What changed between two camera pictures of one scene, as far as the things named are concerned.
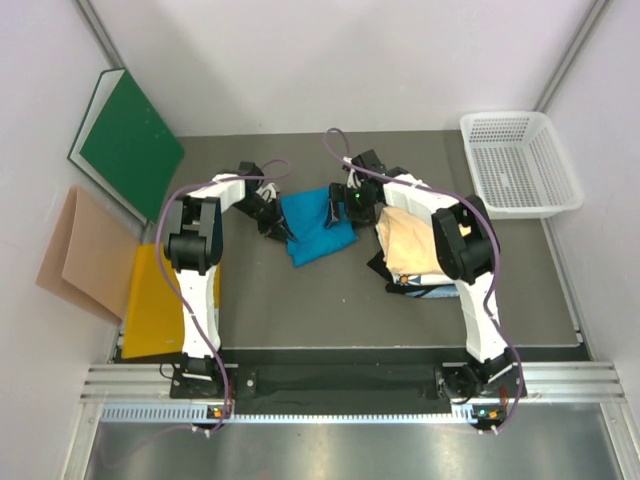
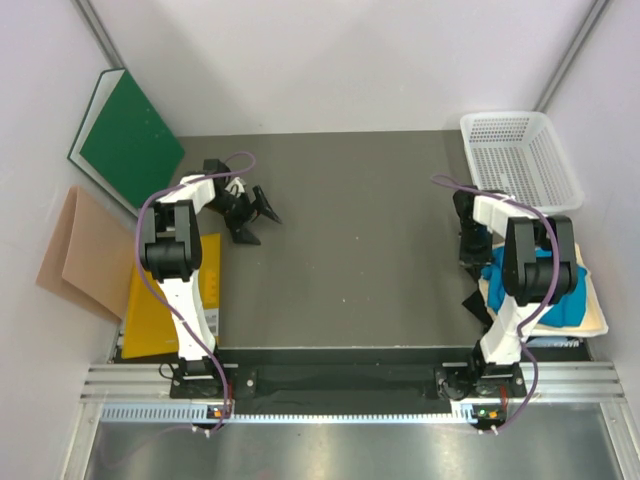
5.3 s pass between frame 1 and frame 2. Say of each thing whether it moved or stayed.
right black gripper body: moved
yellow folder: stayed
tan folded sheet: stayed
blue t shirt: moved
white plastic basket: stayed
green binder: stayed
